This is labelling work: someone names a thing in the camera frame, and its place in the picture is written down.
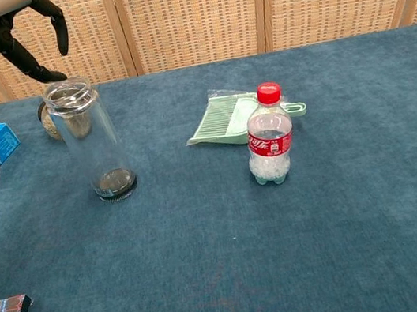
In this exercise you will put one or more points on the clear glass jar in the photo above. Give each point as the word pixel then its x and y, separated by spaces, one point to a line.
pixel 88 144

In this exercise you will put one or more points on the round glass jar black lid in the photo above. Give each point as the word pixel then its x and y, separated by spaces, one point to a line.
pixel 49 126

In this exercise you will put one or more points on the green plastic dustpan in bag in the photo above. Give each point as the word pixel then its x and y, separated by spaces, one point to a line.
pixel 219 122

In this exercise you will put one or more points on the small cola bottle red cap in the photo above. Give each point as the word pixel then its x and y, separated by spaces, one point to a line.
pixel 271 145

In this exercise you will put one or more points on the round metal strainer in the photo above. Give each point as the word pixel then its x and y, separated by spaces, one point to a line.
pixel 62 95

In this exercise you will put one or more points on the blue carpet table cloth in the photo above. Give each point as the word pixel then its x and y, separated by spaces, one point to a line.
pixel 324 224

